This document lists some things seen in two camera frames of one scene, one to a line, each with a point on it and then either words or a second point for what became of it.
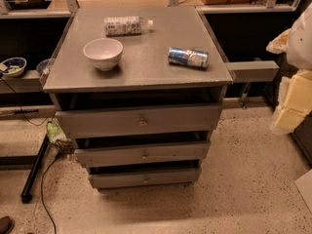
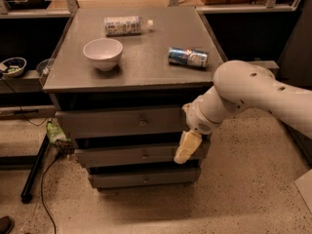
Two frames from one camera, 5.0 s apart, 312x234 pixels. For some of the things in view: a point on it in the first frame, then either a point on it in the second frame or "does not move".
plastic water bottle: (132, 25) does not move
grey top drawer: (138, 120) does not move
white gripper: (301, 44) to (197, 118)
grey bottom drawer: (103, 177) does not move
